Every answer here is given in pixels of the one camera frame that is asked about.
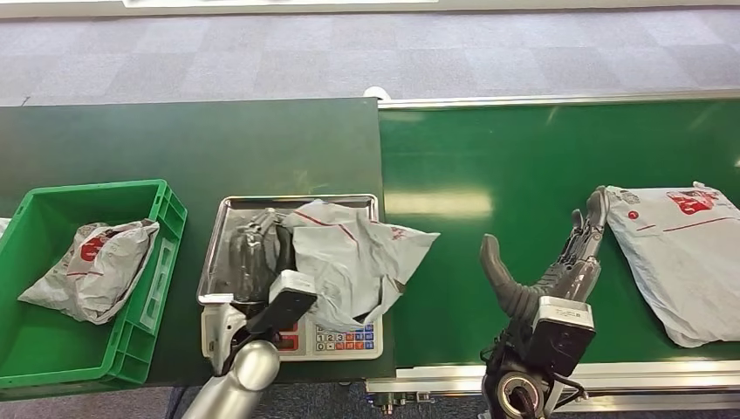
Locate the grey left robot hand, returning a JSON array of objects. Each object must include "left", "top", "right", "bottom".
[{"left": 229, "top": 207, "right": 297, "bottom": 306}]

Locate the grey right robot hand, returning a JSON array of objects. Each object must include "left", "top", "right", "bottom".
[{"left": 479, "top": 185, "right": 611, "bottom": 323}]

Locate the grey mailer package red stripe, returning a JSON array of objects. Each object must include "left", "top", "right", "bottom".
[{"left": 280, "top": 198, "right": 441, "bottom": 334}]

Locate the green conveyor belt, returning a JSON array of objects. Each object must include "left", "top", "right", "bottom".
[{"left": 378, "top": 99, "right": 740, "bottom": 369}]

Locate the crumpled grey mailer package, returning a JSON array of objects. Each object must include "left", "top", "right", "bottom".
[{"left": 17, "top": 218, "right": 161, "bottom": 326}]

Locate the large flat grey mailer package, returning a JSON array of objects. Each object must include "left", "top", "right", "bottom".
[{"left": 604, "top": 181, "right": 740, "bottom": 350}]

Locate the electronic scale with steel tray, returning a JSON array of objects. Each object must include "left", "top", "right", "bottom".
[{"left": 195, "top": 193, "right": 386, "bottom": 363}]

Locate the dark green table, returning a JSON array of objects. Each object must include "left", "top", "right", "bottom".
[{"left": 0, "top": 97, "right": 398, "bottom": 402}]

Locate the green plastic crate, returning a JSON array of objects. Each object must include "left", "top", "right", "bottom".
[{"left": 0, "top": 179, "right": 189, "bottom": 390}]

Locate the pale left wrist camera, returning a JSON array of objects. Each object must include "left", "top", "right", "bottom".
[{"left": 248, "top": 269, "right": 319, "bottom": 337}]

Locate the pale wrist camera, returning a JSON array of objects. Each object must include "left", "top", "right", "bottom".
[
  {"left": 524, "top": 295, "right": 597, "bottom": 380},
  {"left": 248, "top": 269, "right": 319, "bottom": 337}
]

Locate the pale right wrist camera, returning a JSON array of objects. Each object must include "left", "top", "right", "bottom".
[{"left": 524, "top": 295, "right": 597, "bottom": 380}]

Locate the aluminium conveyor frame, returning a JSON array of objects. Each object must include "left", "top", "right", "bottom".
[{"left": 364, "top": 87, "right": 740, "bottom": 417}]

